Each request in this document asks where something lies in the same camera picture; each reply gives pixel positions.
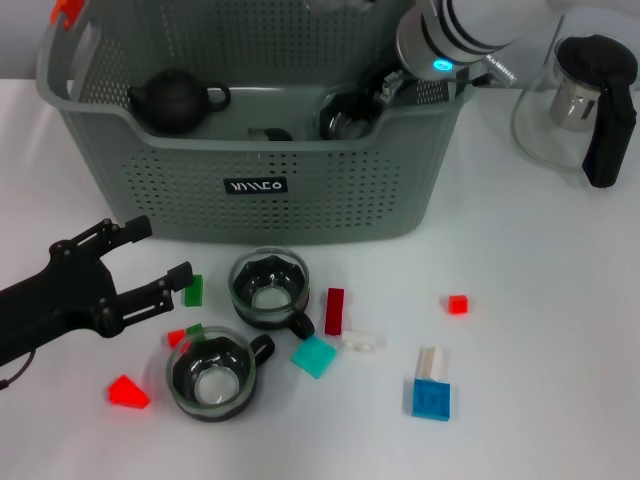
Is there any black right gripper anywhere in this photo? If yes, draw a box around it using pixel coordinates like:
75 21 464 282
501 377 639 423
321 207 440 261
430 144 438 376
357 57 416 109

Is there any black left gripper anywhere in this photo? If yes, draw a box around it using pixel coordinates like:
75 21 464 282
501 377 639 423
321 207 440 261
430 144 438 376
0 215 195 366

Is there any glass teacup with black sleeve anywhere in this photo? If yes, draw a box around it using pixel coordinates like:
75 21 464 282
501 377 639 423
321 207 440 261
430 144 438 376
166 325 276 423
247 127 294 144
317 82 386 141
228 246 316 341

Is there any grey perforated plastic storage bin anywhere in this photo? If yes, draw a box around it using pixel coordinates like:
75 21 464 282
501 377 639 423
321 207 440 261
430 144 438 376
34 0 481 246

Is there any long green toy brick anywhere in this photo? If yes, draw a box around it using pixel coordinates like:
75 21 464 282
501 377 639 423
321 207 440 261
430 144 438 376
183 274 206 307

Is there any large red sloped brick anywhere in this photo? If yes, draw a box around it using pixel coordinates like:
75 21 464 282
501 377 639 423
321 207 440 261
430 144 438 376
107 374 151 410

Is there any black clay teapot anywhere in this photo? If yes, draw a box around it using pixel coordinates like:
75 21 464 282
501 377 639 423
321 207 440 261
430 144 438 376
127 68 232 135

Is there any teal flat square brick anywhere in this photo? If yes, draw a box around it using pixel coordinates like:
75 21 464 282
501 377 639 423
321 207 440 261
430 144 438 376
290 334 339 380

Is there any long dark red toy brick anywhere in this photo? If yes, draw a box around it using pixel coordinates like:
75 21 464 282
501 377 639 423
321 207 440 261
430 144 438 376
323 287 346 335

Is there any translucent white toy brick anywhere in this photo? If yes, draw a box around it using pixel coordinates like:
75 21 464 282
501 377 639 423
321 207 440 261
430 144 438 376
417 346 451 384

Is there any blue square toy brick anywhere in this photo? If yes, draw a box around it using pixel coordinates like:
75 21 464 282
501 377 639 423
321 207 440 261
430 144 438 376
412 378 451 419

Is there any right gripper cable with plug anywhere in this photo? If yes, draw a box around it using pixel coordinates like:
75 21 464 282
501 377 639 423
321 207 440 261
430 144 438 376
382 54 516 104

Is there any gripper cable with plug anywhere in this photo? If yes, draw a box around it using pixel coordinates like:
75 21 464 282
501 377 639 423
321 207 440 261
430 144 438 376
382 54 516 104
0 349 36 391

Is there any left gripper cable with plug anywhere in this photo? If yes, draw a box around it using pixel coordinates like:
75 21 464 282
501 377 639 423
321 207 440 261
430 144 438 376
0 349 36 391

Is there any glass pitcher with black handle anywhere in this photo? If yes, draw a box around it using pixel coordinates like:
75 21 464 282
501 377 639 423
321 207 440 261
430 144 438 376
510 33 639 189

